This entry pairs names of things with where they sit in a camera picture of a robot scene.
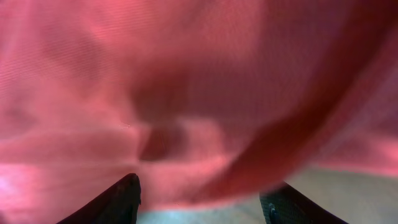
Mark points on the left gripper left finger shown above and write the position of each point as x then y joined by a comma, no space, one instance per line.
116,205

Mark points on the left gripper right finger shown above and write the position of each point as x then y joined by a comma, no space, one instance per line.
289,206

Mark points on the red t-shirt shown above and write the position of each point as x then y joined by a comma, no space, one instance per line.
206,101

